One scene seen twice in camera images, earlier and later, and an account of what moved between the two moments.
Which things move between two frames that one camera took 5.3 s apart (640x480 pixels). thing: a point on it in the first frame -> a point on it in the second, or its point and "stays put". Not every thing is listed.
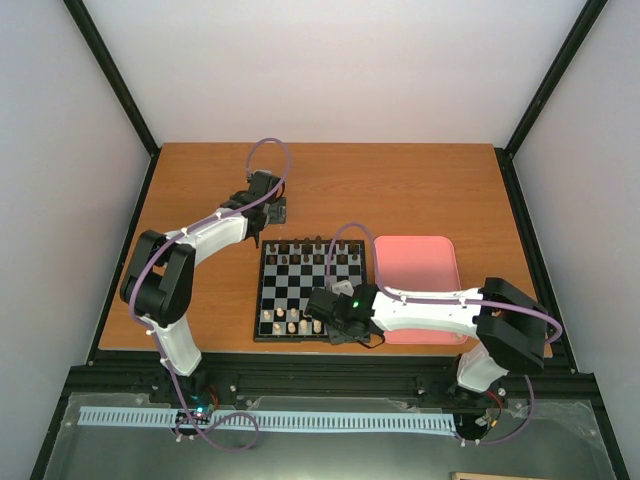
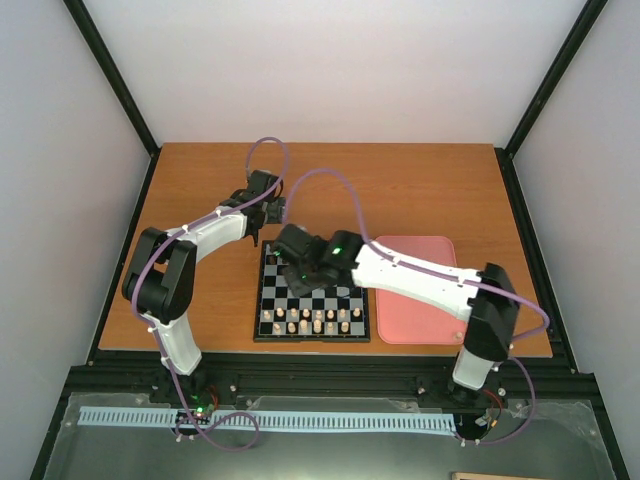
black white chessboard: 288,271 stays put
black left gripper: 279,211 stays put
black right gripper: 336,337 -> 296,285
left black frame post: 120,82 stays put
